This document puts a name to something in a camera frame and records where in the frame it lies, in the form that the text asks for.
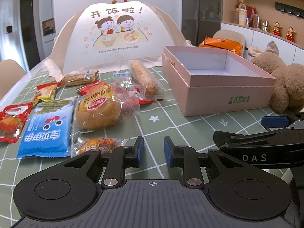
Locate small orange snack packet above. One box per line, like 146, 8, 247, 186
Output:
72, 137, 129, 156

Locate blue seaweed snack bag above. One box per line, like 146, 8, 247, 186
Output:
17, 99, 73, 158

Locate packaged round bread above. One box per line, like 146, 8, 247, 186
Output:
73, 83, 140, 131

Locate red chicken snack packet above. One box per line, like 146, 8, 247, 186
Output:
0, 102, 33, 143

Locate yellow red candy packet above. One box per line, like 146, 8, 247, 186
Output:
32, 82, 61, 106

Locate clear cracker pack red ends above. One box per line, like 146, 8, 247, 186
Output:
61, 70, 99, 86

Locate long biscuit pack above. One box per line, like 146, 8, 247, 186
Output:
128, 60, 164, 100

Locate brown teddy bear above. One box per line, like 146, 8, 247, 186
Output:
248, 41, 304, 113

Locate orange snack bag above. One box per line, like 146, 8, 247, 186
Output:
199, 37, 243, 56

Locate pink cardboard box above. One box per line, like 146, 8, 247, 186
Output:
162, 46, 276, 117

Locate red gold figurine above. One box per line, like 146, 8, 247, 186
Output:
272, 22, 282, 36
285, 26, 296, 42

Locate metal tin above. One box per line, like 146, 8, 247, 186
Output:
260, 20, 269, 32

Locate beige chair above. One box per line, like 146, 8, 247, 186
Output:
0, 60, 26, 99
213, 29, 245, 56

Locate yellow white jar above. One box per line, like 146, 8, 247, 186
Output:
239, 8, 247, 26

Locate green white small packet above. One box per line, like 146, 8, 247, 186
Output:
113, 72, 134, 89

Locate beige chair at left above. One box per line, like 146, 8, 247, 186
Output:
0, 60, 26, 99

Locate dark glass cabinet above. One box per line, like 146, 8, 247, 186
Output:
181, 0, 222, 46

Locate white mesh food cover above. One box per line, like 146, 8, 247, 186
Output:
43, 2, 191, 81

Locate wooden wall shelf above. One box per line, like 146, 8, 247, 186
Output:
222, 0, 303, 48

